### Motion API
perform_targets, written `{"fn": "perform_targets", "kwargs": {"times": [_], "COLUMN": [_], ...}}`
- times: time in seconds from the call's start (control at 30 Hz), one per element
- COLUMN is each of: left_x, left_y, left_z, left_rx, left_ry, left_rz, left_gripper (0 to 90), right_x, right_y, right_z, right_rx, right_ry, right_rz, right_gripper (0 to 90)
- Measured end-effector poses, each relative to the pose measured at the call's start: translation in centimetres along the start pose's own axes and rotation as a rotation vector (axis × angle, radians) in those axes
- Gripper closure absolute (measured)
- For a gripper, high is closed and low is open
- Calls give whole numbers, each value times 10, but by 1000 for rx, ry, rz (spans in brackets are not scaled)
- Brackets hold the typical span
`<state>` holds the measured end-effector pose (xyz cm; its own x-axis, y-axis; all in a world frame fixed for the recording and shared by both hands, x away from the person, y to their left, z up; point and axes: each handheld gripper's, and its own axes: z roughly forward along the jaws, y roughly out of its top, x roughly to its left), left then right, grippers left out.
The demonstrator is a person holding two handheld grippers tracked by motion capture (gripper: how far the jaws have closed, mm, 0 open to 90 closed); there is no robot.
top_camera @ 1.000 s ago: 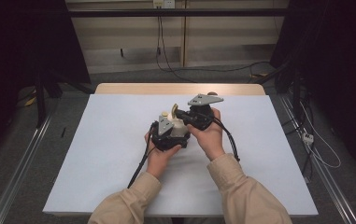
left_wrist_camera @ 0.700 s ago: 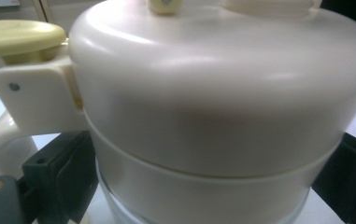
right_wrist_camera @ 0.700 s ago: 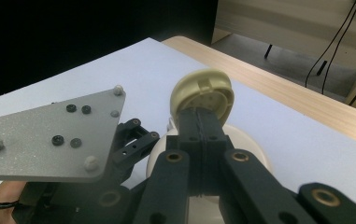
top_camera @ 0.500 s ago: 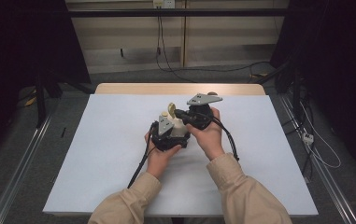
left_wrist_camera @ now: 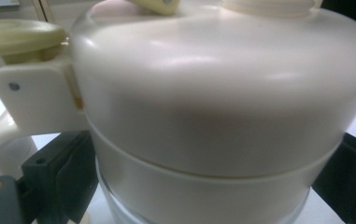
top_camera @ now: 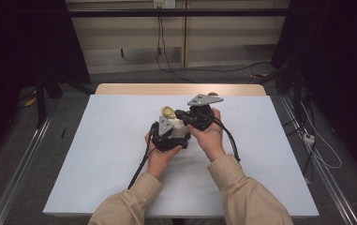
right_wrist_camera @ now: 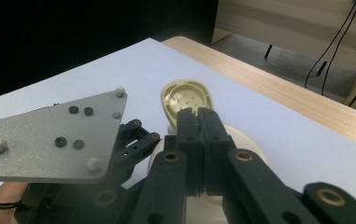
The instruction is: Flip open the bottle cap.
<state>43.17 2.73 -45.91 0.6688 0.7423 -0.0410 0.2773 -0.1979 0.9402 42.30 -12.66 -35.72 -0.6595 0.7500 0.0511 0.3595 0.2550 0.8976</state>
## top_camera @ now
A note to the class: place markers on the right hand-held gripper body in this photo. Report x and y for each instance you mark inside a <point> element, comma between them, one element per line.
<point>202,112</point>

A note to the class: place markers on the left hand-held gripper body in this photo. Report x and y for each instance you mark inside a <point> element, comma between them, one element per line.
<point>163,128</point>

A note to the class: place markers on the clear jar with cream lid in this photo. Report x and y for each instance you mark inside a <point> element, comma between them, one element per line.
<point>179,127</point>

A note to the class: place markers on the person's right hand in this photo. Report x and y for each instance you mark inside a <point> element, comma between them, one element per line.
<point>212,140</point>

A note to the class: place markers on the person's left hand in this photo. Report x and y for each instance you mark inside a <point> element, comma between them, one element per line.
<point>159,162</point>

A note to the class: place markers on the dark round table grommet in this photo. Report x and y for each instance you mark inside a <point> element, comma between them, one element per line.
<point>213,93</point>

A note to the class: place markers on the wooden table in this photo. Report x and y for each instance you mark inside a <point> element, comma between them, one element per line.
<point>151,89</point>

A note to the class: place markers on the white board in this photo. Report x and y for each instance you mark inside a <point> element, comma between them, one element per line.
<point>104,156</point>

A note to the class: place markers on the yellow floor tape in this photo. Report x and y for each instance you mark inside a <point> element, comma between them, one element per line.
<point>30,101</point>
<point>262,75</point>

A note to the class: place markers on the small black floor object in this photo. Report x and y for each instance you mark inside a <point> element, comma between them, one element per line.
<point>63,133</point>

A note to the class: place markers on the white power strip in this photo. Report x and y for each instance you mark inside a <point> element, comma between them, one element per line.
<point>309,138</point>

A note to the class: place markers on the black metal stand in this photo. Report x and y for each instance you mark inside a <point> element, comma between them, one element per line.
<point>41,106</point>

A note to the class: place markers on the black curtain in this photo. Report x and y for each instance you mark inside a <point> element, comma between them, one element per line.
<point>10,47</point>
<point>348,62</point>

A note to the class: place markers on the wooden wall post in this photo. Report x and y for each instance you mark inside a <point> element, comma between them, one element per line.
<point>184,37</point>

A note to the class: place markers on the small black wall clip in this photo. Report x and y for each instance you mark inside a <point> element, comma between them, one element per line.
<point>122,53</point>

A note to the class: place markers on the black horizontal frame bar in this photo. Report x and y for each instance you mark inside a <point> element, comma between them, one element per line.
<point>198,12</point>

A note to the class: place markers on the white wall socket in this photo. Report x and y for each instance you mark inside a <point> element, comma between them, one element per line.
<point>163,3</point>

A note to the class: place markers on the aluminium floor rail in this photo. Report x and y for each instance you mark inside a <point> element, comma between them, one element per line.
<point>21,168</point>
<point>330,187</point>

